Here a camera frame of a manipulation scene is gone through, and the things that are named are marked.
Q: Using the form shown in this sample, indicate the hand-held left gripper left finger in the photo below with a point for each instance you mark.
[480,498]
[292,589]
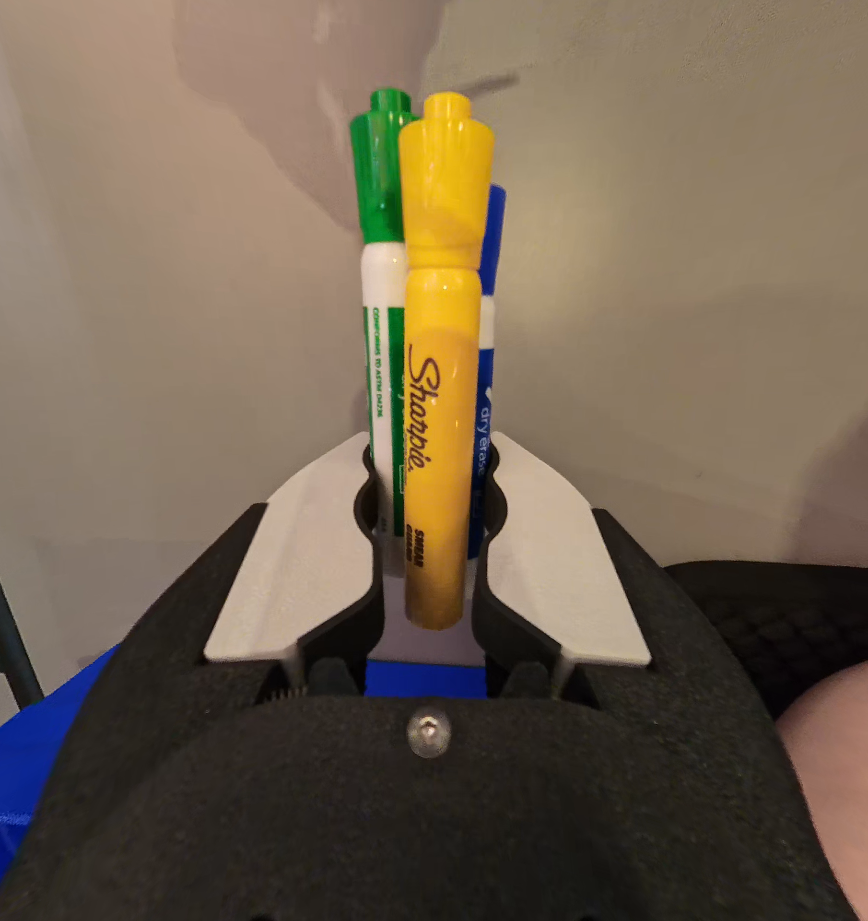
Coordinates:
[297,575]

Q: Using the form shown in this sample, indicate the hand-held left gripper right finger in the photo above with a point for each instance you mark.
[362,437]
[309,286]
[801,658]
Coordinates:
[563,575]

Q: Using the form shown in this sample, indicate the blue dry erase marker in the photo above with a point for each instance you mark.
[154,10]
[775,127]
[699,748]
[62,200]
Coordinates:
[488,360]

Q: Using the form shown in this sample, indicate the yellow highlighter marker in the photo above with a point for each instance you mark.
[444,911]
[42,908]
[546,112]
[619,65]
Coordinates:
[441,360]

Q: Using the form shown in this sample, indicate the green dry erase marker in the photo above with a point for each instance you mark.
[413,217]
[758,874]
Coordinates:
[380,216]

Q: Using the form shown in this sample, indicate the black elbow rest pad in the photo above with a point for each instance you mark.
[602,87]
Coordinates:
[801,619]

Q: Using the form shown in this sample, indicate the person's left forearm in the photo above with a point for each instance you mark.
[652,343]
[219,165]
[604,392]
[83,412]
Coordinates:
[851,791]

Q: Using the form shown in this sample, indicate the large blue plastic bin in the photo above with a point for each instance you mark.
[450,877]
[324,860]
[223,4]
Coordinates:
[17,755]

